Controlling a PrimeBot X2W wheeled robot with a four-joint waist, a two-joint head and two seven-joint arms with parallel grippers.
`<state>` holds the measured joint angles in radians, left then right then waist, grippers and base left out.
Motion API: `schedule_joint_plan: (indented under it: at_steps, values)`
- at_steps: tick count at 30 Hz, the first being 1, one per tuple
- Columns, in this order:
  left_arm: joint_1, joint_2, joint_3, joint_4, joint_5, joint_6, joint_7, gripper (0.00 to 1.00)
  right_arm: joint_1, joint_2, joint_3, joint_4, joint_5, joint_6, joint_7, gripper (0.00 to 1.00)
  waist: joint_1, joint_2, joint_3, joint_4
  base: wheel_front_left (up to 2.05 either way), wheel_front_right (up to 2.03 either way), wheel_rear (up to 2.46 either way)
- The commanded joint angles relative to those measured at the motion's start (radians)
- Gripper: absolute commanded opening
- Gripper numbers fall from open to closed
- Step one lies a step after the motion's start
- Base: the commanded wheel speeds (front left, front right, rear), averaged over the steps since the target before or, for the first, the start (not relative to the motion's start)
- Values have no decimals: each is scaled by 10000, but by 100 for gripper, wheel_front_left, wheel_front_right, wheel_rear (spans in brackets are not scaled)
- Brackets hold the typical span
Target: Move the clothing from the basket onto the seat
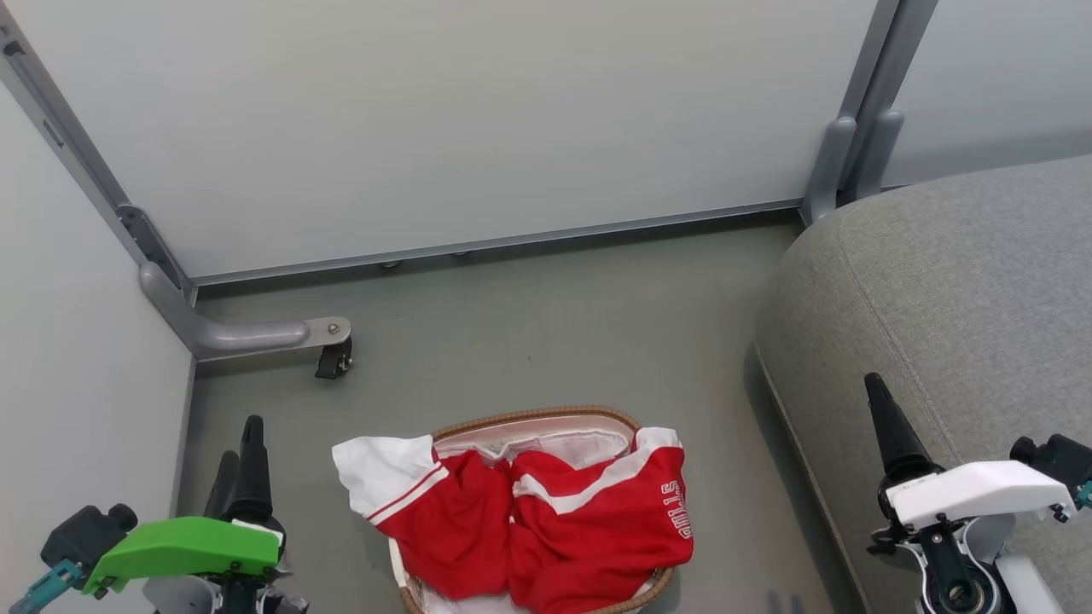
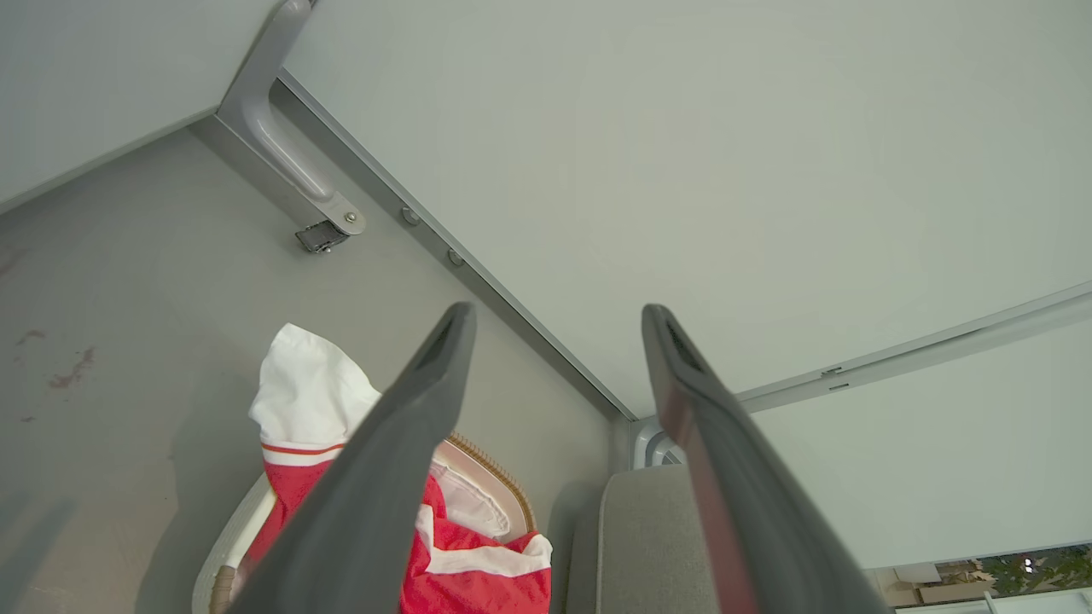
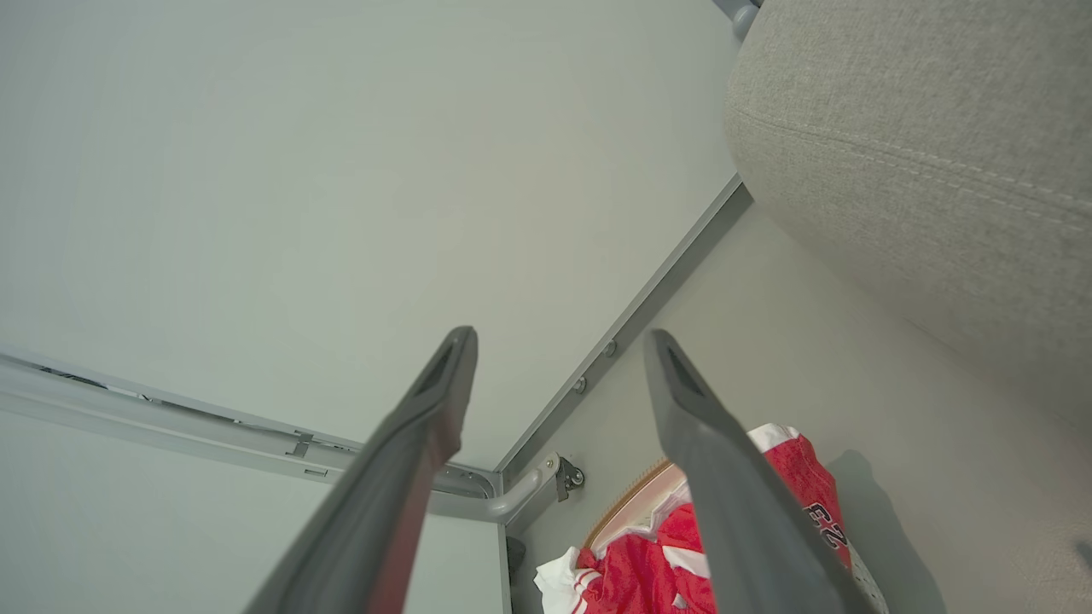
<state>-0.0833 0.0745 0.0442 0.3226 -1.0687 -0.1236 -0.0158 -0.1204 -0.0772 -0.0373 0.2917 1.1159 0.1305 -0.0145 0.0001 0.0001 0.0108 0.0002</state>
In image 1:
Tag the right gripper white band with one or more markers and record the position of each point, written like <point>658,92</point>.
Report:
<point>972,493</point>

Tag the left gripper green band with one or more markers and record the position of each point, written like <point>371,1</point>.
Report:
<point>183,546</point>

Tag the red and white jersey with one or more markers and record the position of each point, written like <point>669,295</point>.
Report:
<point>589,520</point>

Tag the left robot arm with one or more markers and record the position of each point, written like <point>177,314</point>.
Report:
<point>183,597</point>

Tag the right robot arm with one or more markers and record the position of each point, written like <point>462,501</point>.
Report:
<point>960,571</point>

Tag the grey fabric sofa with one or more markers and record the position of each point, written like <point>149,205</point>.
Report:
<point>955,290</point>

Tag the grey partition foot with caster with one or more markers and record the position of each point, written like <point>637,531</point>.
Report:
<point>230,334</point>

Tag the wicker laundry basket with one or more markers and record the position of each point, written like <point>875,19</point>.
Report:
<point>546,424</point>

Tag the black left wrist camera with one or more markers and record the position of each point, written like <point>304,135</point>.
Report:
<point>85,533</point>

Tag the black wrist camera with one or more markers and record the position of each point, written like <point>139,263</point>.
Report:
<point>1058,460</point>
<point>85,533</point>

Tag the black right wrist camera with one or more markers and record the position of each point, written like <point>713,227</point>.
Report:
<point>1058,460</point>

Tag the grey double partition post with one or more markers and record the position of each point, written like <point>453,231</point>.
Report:
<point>857,128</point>

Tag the grey partition bottom rail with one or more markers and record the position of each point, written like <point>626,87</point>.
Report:
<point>512,241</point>

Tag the grey slanted partition post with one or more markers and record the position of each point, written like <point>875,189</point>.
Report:
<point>77,145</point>

